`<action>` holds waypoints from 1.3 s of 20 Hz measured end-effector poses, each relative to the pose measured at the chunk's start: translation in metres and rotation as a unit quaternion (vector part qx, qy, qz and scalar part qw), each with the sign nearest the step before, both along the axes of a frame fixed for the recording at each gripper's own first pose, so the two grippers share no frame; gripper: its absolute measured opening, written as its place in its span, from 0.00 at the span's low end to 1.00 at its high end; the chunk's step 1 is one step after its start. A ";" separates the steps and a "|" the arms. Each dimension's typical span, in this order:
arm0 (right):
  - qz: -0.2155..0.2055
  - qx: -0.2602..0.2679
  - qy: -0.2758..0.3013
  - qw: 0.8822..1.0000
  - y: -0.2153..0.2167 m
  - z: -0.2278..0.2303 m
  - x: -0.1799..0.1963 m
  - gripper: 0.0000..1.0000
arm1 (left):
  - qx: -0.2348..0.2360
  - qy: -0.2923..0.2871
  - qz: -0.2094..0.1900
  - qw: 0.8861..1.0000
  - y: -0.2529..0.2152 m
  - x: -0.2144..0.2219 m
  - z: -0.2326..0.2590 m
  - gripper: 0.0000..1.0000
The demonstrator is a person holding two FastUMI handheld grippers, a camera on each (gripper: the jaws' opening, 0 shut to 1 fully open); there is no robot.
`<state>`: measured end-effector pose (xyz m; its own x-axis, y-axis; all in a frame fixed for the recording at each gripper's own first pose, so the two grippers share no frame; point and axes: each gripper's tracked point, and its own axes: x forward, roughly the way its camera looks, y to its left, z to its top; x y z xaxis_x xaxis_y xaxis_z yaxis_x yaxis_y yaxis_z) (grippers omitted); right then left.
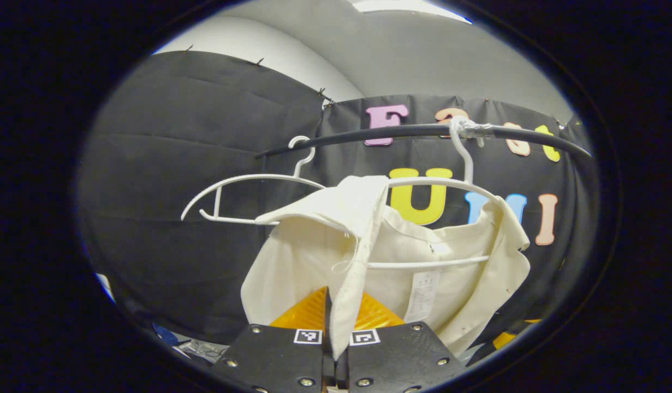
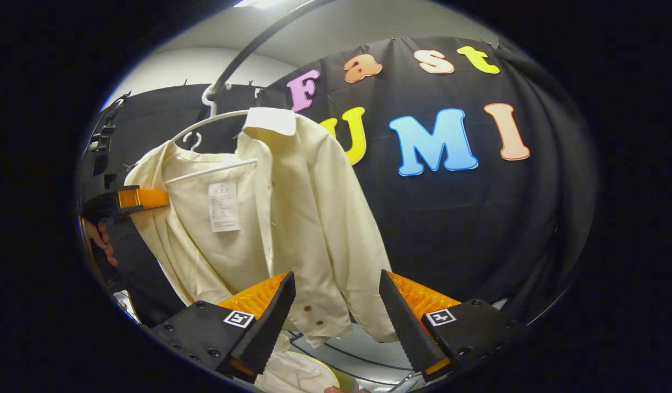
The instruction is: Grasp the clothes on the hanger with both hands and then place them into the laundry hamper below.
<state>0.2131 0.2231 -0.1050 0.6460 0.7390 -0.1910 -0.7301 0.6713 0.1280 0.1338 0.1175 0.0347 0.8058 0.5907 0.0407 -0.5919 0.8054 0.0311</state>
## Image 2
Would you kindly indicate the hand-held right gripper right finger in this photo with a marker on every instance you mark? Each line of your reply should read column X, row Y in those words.
column 404, row 327

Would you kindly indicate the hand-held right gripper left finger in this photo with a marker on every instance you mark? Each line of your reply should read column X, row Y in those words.
column 270, row 327

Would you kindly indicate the black backdrop cloth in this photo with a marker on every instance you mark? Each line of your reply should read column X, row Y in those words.
column 450, row 229

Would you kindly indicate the large ceiling light panel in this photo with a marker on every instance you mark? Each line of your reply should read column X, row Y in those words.
column 256, row 3

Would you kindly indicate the grey metal base plate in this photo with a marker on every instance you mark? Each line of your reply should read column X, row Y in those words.
column 363, row 349

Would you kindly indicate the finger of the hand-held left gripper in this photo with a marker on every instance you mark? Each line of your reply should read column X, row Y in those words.
column 144, row 198

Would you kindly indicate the white clothes hanger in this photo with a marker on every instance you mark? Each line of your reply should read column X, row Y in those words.
column 210, row 171
column 198, row 141

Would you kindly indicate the cream button shirt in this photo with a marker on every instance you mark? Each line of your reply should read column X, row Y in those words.
column 303, row 218

